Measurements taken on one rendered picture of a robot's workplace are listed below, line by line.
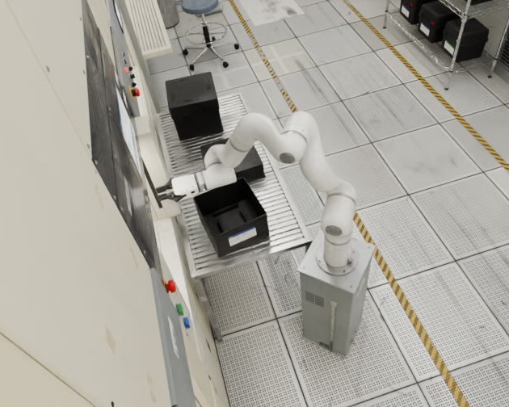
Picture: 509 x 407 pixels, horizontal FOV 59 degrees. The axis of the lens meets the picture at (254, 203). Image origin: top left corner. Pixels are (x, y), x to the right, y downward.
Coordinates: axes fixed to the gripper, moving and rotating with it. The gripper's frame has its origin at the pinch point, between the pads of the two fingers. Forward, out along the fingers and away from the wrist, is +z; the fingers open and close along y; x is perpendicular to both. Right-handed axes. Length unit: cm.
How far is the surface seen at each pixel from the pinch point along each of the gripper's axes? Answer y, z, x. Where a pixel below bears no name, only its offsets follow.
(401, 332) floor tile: -45, -103, -119
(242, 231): -8.2, -28.9, -30.4
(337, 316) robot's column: -43, -62, -73
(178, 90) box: 95, -20, -18
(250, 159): 38, -46, -33
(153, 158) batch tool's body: 14.0, -0.7, 7.2
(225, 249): -9.6, -19.1, -38.0
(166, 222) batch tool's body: 11.8, 4.8, -32.0
